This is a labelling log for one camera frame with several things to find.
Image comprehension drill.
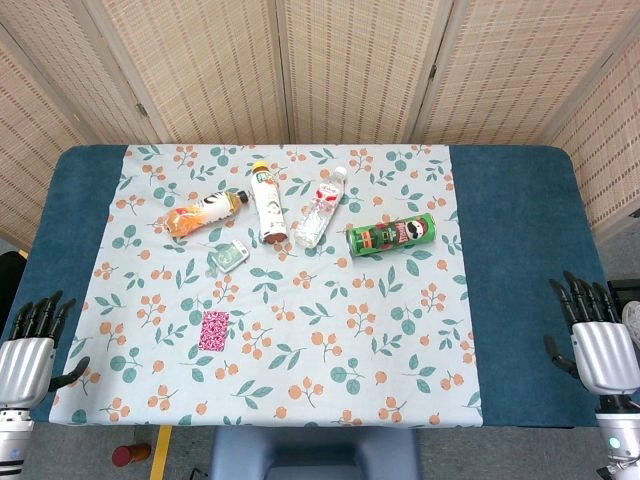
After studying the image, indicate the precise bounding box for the blue table cover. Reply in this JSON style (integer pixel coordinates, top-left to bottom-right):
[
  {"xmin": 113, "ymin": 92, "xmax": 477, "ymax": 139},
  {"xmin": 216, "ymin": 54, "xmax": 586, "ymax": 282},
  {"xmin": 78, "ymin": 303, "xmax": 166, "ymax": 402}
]
[{"xmin": 0, "ymin": 144, "xmax": 624, "ymax": 430}]

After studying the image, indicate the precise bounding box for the green chewing gum box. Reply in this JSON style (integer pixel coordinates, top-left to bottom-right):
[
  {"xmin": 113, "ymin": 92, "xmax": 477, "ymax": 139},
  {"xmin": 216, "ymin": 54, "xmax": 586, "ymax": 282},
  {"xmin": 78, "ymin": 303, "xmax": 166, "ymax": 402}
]
[{"xmin": 207, "ymin": 239, "xmax": 250, "ymax": 275}]

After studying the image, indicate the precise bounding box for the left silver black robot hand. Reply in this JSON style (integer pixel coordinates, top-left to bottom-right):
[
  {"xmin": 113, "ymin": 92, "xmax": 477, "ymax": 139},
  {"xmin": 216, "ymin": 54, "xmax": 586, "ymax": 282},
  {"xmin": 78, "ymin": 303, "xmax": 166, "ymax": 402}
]
[{"xmin": 0, "ymin": 289, "xmax": 91, "ymax": 407}]

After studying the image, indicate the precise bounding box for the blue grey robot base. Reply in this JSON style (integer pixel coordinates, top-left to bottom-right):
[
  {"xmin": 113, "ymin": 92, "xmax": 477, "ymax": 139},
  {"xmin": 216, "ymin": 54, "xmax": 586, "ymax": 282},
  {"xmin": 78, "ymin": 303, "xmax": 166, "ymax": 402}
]
[{"xmin": 209, "ymin": 426, "xmax": 422, "ymax": 480}]

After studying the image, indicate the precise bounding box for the white label yellow cap bottle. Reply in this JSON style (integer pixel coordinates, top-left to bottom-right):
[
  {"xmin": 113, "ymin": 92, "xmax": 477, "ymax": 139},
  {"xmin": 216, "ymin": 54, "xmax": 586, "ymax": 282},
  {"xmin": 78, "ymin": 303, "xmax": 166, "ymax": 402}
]
[{"xmin": 249, "ymin": 160, "xmax": 290, "ymax": 246}]

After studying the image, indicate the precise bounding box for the green Pringles can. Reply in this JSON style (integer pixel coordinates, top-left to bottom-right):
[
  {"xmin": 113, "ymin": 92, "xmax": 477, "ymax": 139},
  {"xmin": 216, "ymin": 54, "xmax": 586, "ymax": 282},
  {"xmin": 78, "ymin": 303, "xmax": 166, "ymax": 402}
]
[{"xmin": 345, "ymin": 212, "xmax": 437, "ymax": 259}]

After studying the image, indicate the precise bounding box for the woven bamboo folding screen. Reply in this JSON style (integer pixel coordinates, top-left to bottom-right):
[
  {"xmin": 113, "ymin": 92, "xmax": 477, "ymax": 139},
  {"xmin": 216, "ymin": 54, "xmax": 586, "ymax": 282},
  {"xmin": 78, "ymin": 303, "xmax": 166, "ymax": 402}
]
[{"xmin": 0, "ymin": 0, "xmax": 640, "ymax": 250}]

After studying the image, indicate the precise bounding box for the white round object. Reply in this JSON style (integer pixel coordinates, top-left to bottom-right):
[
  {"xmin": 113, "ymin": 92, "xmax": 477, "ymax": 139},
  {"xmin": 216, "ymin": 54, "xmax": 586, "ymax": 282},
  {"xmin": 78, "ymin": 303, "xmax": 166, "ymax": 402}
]
[{"xmin": 621, "ymin": 302, "xmax": 640, "ymax": 346}]

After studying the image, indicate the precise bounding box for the black box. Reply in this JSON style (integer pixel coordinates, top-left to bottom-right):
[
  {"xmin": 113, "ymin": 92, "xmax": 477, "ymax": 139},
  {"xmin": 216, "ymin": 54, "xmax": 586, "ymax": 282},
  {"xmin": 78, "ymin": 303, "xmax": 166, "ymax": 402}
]
[{"xmin": 607, "ymin": 279, "xmax": 640, "ymax": 311}]

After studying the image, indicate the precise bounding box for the pink patterned packet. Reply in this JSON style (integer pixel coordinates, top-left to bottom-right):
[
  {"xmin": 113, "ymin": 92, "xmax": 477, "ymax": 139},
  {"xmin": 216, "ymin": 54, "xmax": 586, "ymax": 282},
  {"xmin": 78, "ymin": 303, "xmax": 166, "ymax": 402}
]
[{"xmin": 198, "ymin": 310, "xmax": 231, "ymax": 352}]

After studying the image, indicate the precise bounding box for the yellow floor tape strip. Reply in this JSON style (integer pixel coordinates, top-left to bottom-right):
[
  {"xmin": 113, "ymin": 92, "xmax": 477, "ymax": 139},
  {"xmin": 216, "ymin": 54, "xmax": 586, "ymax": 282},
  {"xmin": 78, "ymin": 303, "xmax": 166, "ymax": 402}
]
[{"xmin": 149, "ymin": 425, "xmax": 173, "ymax": 479}]

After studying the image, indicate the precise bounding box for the floral fruit print tablecloth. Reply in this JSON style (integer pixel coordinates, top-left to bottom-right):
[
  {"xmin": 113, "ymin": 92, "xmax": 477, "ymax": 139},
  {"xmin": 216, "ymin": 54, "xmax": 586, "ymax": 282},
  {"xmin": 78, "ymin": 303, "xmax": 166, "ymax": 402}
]
[{"xmin": 48, "ymin": 143, "xmax": 485, "ymax": 428}]

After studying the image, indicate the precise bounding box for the black chair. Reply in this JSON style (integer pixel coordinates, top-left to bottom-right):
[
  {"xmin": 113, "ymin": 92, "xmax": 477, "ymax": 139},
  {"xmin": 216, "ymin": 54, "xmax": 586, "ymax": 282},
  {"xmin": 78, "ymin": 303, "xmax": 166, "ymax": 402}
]
[{"xmin": 0, "ymin": 251, "xmax": 29, "ymax": 336}]

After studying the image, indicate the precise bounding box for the red cylinder can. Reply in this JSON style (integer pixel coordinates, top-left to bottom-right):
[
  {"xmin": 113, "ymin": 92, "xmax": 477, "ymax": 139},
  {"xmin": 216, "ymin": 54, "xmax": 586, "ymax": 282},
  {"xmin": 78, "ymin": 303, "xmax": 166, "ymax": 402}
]
[{"xmin": 111, "ymin": 442, "xmax": 152, "ymax": 468}]

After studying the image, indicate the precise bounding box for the orange juice bottle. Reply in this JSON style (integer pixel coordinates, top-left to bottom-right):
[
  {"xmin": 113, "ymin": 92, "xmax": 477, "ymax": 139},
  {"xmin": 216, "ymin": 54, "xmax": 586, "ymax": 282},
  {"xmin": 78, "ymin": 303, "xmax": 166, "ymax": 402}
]
[{"xmin": 164, "ymin": 189, "xmax": 250, "ymax": 239}]

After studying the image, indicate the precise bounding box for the clear water bottle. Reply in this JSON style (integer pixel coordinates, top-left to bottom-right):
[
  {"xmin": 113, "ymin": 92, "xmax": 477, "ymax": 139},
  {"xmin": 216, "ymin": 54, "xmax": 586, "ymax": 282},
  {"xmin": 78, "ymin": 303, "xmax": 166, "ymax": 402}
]
[{"xmin": 293, "ymin": 166, "xmax": 348, "ymax": 250}]

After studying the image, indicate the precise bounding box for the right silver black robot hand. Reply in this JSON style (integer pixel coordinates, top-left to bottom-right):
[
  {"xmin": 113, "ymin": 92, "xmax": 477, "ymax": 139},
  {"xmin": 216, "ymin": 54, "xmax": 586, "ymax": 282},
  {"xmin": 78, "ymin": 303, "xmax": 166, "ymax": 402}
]
[{"xmin": 543, "ymin": 270, "xmax": 640, "ymax": 401}]

